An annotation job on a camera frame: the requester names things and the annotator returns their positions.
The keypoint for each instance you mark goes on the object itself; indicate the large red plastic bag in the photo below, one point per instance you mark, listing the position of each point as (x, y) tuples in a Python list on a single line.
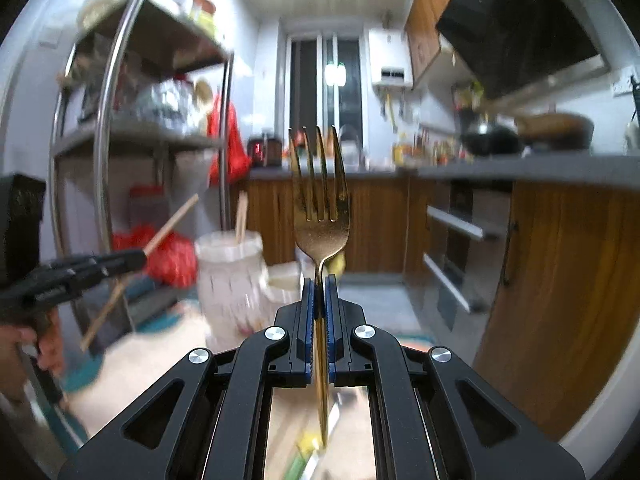
[(170, 260)]

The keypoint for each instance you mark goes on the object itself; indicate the person's left hand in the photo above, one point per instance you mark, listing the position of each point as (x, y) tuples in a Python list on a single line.
[(50, 345)]

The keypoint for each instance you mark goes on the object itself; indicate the red lidded container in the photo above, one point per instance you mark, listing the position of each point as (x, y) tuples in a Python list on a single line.
[(146, 207)]

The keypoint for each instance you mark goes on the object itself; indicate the jars on rack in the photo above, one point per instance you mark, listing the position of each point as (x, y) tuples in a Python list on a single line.
[(197, 12)]

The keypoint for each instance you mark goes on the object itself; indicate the chrome kitchen faucet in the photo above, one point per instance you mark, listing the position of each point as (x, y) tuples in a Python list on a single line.
[(350, 137)]

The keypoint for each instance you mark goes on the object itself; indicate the kitchen window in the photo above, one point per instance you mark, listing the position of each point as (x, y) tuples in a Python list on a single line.
[(307, 95)]

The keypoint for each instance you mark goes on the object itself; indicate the white floral ceramic utensil holder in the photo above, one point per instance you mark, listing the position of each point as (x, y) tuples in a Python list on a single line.
[(230, 290)]

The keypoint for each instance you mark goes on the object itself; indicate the grey kitchen countertop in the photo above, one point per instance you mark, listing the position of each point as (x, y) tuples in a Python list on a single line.
[(500, 166)]

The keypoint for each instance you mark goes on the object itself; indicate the white wall socket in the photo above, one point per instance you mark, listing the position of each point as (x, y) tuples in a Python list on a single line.
[(621, 86)]

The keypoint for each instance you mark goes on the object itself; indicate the white water heater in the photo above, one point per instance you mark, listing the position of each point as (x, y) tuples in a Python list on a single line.
[(392, 60)]

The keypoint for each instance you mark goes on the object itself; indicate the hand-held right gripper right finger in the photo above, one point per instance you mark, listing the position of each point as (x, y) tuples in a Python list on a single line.
[(331, 305)]

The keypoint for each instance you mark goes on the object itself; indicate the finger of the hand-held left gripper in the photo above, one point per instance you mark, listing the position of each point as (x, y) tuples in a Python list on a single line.
[(50, 290), (115, 262)]

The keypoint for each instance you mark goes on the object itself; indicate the dark rice cooker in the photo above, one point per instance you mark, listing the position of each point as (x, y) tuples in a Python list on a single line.
[(264, 152)]

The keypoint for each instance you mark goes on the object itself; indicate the stainless steel storage rack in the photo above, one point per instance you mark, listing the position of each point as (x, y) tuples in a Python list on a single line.
[(107, 110)]

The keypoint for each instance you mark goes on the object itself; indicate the black range hood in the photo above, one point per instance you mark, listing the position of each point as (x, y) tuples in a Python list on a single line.
[(520, 30)]

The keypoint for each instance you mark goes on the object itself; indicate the wooden upper cabinet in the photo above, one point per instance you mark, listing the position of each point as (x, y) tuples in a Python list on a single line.
[(425, 25)]

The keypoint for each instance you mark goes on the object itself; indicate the wooden lower cabinets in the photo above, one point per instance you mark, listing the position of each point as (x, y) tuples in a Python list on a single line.
[(375, 225)]

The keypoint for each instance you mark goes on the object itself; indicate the wooden chopstick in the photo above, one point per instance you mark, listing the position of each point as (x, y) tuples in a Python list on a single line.
[(241, 215), (170, 225)]

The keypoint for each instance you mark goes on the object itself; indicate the printed horse tablecloth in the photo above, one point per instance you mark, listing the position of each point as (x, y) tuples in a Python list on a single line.
[(150, 375)]

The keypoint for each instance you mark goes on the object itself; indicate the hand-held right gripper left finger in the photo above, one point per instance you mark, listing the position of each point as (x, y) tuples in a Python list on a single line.
[(309, 305)]

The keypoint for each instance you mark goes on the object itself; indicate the built-in oven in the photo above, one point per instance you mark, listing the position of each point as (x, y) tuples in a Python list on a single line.
[(465, 240)]

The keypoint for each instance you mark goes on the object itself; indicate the black wok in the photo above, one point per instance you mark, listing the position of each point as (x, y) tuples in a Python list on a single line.
[(492, 142)]

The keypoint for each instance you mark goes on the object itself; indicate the hanging red plastic bag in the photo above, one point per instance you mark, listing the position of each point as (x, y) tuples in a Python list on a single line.
[(230, 150)]

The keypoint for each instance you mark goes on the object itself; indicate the brown frying pan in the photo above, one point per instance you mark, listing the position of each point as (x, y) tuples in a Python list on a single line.
[(555, 132)]

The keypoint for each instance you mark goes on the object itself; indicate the clear plastic bag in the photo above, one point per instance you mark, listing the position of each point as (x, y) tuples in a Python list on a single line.
[(165, 105)]

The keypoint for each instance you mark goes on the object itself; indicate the gold metal fork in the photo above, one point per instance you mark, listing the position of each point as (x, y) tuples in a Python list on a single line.
[(320, 230)]

